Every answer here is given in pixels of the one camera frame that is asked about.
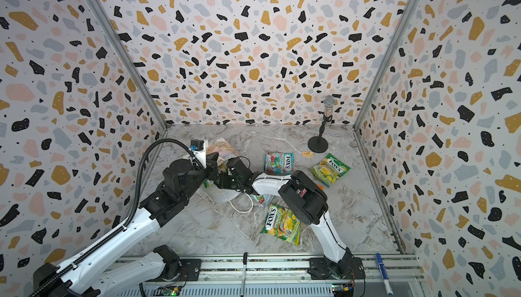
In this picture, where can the circuit board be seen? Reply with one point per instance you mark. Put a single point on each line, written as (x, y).
(168, 291)
(343, 290)

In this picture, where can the silver microphone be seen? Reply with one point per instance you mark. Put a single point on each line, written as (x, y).
(329, 104)

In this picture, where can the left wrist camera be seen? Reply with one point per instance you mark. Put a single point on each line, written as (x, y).
(198, 148)

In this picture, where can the black and silver pen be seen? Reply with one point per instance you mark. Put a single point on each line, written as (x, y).
(244, 270)

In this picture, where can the green spring tea Fox's packet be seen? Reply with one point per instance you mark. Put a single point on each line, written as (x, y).
(283, 224)

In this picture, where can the teal Fox's candy packet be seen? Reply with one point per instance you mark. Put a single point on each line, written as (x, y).
(263, 200)
(278, 163)

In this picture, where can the blue marker pen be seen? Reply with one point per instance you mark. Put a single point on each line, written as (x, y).
(384, 274)

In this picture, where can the right circuit board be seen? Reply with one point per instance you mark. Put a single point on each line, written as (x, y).
(343, 290)

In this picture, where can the white paper bag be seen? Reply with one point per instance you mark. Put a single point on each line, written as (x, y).
(219, 189)

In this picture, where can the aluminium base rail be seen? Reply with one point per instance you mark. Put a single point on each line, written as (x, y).
(282, 275)

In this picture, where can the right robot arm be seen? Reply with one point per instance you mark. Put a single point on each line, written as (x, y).
(306, 201)

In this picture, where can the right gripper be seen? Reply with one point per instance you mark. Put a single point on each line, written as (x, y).
(222, 171)

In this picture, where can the black microphone stand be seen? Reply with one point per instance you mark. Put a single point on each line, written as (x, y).
(318, 144)

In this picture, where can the left circuit board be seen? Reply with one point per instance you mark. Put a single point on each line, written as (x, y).
(168, 291)

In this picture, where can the green yellow Fox's candy packet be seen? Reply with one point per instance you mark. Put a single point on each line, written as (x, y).
(329, 170)

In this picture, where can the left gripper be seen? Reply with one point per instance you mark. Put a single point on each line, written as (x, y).
(211, 164)

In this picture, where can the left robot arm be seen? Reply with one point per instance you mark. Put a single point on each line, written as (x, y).
(88, 273)

